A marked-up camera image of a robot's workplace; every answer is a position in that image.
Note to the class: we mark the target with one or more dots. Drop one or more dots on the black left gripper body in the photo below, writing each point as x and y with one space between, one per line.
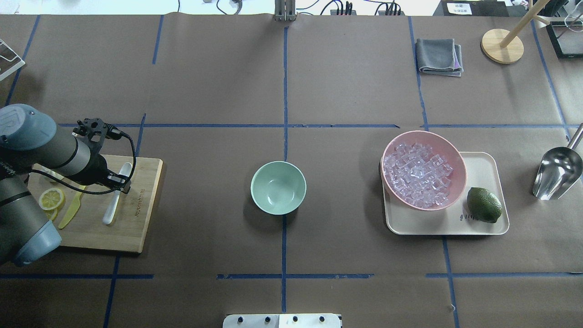
97 168

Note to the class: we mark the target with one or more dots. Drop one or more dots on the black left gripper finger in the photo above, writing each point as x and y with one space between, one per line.
122 187
112 176

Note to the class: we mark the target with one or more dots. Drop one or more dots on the white plastic spoon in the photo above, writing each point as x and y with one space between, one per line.
125 171

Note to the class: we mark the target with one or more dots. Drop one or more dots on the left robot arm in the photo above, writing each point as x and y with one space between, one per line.
33 143

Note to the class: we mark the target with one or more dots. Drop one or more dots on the mint green bowl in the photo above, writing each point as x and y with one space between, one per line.
278 187

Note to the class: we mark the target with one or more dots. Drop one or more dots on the clear ice cubes pile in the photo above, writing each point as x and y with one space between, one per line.
418 175

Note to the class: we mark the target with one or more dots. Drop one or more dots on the pink bowl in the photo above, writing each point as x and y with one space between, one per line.
440 146

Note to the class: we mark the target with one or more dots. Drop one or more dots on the stainless steel ice scoop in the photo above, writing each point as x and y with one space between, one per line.
560 168

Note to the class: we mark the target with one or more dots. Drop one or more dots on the yellow plastic knife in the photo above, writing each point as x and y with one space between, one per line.
74 206

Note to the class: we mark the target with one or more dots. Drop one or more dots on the upper lemon slice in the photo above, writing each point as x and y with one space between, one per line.
51 199

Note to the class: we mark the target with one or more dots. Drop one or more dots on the lemon slice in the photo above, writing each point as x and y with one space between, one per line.
51 214
51 199

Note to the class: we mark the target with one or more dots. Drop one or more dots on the bamboo cutting board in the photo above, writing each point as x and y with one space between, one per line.
128 229

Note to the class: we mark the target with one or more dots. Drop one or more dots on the lower lemon slice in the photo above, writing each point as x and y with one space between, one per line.
51 214

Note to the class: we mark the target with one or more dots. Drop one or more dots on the grey folded cloth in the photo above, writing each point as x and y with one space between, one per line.
439 57

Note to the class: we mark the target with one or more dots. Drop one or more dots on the green lime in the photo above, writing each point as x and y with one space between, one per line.
483 205

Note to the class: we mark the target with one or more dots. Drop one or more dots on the beige plastic tray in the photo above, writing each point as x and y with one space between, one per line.
455 220

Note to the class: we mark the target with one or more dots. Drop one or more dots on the wooden paper towel stand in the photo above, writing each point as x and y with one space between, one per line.
505 47

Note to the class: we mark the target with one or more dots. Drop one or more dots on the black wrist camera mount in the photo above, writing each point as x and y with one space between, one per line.
93 132

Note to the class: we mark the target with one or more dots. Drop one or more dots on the white wire cup rack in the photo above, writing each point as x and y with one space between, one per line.
10 61

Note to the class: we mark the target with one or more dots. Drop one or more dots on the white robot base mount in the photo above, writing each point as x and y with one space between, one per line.
283 320

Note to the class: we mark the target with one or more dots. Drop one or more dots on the aluminium frame post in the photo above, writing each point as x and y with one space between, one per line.
285 10

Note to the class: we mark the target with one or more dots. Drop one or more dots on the black frame box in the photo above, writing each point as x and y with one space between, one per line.
567 44

